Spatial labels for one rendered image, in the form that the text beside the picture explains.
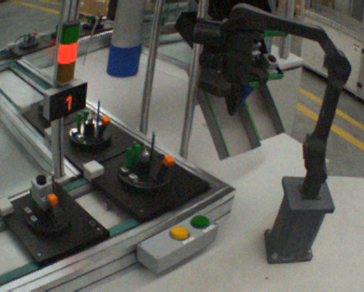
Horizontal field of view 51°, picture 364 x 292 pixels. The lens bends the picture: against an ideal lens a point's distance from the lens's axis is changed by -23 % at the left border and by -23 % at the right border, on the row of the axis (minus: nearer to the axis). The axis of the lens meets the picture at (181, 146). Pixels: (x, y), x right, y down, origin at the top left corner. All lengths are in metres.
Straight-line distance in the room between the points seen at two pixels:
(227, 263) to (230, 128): 0.43
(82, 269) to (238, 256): 0.45
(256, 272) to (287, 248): 0.10
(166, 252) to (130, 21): 1.24
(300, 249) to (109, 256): 0.51
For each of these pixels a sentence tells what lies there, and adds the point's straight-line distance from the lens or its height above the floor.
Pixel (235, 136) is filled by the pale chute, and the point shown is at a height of 1.03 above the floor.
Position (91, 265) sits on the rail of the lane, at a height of 0.95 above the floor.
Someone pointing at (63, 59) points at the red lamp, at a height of 1.32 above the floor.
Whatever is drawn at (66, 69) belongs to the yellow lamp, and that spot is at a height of 1.29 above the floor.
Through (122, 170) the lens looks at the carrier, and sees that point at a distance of 1.21.
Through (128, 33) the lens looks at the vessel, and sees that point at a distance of 2.04.
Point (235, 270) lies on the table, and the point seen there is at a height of 0.86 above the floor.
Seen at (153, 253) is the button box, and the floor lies 0.96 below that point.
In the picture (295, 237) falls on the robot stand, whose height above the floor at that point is 0.96.
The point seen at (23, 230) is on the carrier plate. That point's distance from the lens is 1.05.
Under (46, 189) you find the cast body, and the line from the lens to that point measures 1.01.
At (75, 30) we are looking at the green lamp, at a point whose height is 1.40.
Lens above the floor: 1.68
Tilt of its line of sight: 30 degrees down
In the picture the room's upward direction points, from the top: 8 degrees clockwise
